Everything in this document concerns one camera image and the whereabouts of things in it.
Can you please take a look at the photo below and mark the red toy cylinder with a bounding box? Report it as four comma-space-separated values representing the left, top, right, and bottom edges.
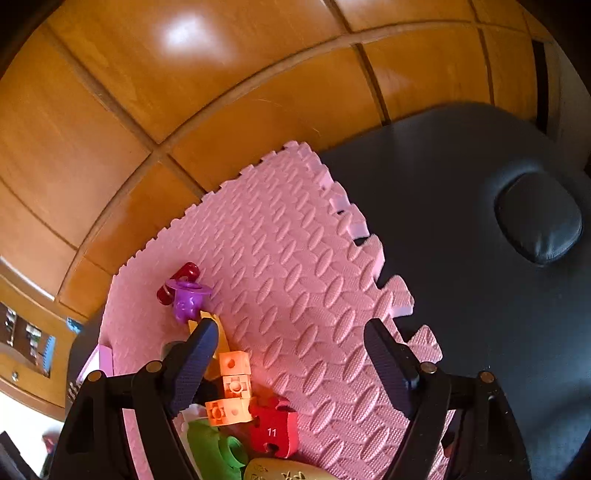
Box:
156, 262, 200, 306

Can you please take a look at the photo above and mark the black padded massage table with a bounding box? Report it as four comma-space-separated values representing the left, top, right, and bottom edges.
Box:
67, 102, 591, 480

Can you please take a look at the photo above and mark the orange cube block piece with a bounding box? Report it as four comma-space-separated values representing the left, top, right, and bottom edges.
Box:
204, 351, 254, 428

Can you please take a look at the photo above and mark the pink foam puzzle mat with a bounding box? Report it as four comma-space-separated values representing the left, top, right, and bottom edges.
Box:
99, 141, 455, 480

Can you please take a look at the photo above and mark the cream oval embossed stone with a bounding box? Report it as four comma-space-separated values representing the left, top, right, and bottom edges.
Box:
242, 457, 326, 480

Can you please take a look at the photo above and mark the red foam puzzle piece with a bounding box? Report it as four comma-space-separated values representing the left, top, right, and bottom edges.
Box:
247, 396, 298, 459

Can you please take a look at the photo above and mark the black face hole cushion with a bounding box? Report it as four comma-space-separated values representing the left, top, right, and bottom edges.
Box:
494, 168, 583, 265

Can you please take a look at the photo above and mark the purple toy funnel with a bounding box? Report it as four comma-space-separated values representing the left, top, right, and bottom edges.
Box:
167, 278, 214, 324

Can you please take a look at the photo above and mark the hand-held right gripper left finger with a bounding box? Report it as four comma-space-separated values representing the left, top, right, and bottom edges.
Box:
48, 318, 220, 480

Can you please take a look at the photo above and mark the wooden cabinet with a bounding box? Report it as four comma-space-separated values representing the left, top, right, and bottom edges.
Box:
0, 256, 86, 409

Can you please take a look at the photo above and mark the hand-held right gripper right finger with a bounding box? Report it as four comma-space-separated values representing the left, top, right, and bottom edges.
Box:
364, 318, 536, 480

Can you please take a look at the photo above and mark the white green plug-in device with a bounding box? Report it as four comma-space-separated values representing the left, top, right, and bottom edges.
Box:
182, 404, 250, 480

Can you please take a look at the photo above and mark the yellow plastic clip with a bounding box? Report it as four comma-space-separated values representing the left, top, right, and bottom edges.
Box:
187, 310, 232, 381

